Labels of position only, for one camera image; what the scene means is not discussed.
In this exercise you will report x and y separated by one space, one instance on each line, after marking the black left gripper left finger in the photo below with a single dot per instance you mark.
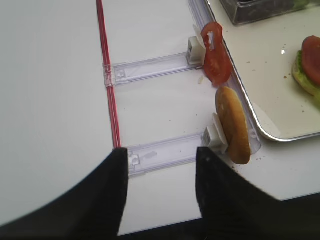
92 210

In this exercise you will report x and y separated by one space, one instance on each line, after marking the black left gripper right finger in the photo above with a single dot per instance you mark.
234 209

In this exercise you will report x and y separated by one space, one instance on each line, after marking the remaining tomato slice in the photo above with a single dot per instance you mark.
217 64

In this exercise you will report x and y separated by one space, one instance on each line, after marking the green lettuce leaf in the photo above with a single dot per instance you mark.
316 100

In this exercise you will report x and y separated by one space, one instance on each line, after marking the white pusher block tomato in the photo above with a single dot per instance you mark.
196 50

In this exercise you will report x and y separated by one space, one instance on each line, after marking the green lettuce in container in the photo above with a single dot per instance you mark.
300 4

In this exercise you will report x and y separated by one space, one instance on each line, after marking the white pusher block bun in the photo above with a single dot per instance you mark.
214 137

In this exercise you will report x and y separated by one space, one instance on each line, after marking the bun half left rack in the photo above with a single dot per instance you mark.
232 117

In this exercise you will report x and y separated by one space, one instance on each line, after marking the bottom bun on tray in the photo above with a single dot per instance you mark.
302 79

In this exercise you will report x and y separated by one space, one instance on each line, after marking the white metal tray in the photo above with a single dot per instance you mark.
263 54

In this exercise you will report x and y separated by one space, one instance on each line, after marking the left red strip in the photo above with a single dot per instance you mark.
107 74

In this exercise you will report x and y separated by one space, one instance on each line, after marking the clear plastic salad container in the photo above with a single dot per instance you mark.
248 11

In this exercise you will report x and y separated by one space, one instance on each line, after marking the lower left clear rail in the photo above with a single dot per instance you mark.
145 158

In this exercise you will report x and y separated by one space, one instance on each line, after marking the clear rail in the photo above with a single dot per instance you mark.
124 73
145 158

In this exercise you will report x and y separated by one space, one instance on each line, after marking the upper left clear rail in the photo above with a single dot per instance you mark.
124 73

